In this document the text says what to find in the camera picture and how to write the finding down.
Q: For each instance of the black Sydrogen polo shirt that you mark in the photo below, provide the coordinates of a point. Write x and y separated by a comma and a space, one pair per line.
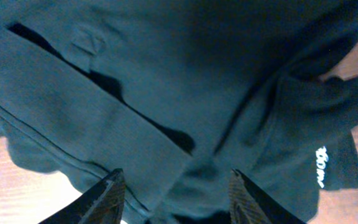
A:
181, 94

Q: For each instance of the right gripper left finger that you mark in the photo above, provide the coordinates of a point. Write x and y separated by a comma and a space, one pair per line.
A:
103, 203

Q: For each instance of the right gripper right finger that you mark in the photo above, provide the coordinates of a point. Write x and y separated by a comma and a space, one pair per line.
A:
249, 204

